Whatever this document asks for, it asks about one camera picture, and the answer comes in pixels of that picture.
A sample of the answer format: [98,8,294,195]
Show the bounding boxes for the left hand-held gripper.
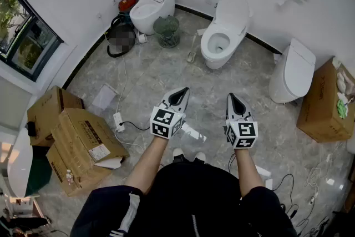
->
[149,87,191,139]

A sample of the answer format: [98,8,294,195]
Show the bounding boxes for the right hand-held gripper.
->
[225,93,258,149]

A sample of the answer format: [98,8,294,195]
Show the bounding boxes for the person's right forearm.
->
[234,147,266,198]

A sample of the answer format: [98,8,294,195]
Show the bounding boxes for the person's left forearm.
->
[124,135,170,195]

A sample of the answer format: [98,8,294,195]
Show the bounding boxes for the white floor-standing toilet bowl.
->
[200,0,252,70]

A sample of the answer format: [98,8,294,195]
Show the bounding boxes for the white closed smart toilet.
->
[268,38,317,105]

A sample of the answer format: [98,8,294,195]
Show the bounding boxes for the egg-shaped white toilet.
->
[129,0,176,36]

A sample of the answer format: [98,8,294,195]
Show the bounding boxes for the white oval toilet lid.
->
[215,0,252,36]

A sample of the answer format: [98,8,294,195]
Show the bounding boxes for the beige plastic floor tool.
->
[187,34,197,63]

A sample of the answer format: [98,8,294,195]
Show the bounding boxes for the person's black trousers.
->
[171,154,207,167]

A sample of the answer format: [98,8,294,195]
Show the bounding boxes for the white power strip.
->
[113,112,125,133]

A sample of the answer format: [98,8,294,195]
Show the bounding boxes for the green mesh waste basket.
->
[153,15,180,49]

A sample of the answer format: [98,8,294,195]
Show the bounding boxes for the white rectangular box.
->
[255,165,274,189]

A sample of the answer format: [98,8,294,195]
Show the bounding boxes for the translucent plastic sheet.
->
[91,83,120,112]

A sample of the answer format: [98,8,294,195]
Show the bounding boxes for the large-print brown cardboard box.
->
[296,57,355,144]

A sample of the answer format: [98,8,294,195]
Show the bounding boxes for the labelled brown cardboard box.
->
[45,107,130,198]

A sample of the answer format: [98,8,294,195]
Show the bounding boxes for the green crumpled cloth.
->
[337,99,349,119]

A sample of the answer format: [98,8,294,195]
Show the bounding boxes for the red machine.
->
[118,0,139,12]

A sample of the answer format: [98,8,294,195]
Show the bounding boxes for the white crumpled tissue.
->
[337,72,347,94]

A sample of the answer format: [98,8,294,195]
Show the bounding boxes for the dark-framed window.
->
[0,0,64,83]

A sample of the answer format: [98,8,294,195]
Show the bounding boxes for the black plug cable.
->
[121,120,151,132]

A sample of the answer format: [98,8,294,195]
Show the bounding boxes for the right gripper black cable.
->
[227,153,236,173]

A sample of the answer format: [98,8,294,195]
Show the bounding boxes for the white power cable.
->
[114,55,146,153]

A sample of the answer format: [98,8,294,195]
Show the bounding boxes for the black coiled hose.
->
[106,15,136,58]

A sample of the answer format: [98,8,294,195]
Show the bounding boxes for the black floor cable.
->
[273,173,300,220]

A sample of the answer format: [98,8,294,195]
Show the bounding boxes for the white floor cable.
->
[303,147,337,205]

